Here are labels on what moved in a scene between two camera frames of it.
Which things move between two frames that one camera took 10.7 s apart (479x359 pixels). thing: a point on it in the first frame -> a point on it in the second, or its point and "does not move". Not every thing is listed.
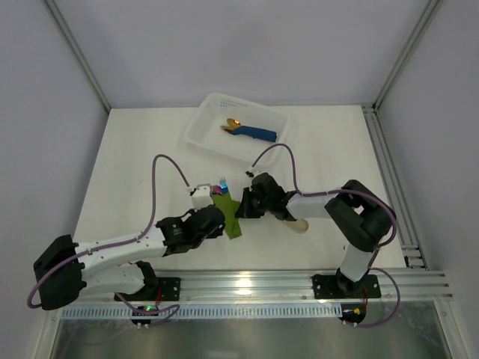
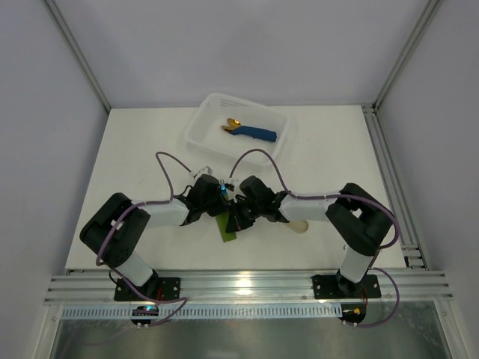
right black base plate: [327, 286] does not move
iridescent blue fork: [224, 185] does not move
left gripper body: [218, 221] -> [220, 206]
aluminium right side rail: [412, 250] does not move
